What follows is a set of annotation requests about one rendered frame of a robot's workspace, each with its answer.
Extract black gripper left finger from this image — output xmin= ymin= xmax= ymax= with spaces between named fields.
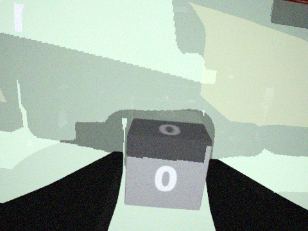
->
xmin=0 ymin=151 xmax=124 ymax=231

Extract grey block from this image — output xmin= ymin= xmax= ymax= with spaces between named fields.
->
xmin=124 ymin=118 xmax=212 ymax=210

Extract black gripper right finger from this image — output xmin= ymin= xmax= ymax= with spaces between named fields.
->
xmin=205 ymin=158 xmax=308 ymax=231

